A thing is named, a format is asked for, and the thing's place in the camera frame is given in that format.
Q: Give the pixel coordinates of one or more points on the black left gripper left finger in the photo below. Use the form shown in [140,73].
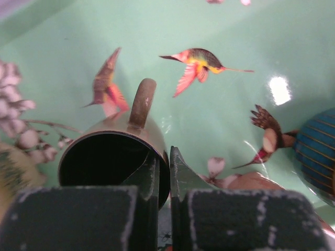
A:
[86,217]

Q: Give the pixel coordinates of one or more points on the beige round mug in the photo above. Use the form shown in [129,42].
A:
[18,172]

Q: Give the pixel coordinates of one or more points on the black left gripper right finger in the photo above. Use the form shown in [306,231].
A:
[204,218]

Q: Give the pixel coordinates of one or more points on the green floral placemat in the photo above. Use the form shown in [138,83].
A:
[212,64]

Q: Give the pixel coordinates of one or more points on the salmon pink mug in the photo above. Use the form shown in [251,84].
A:
[252,181]

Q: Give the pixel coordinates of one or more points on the dark blue mug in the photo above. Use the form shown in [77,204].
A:
[314,153]

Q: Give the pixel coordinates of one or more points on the brown striped mug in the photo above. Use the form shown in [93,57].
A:
[111,150]

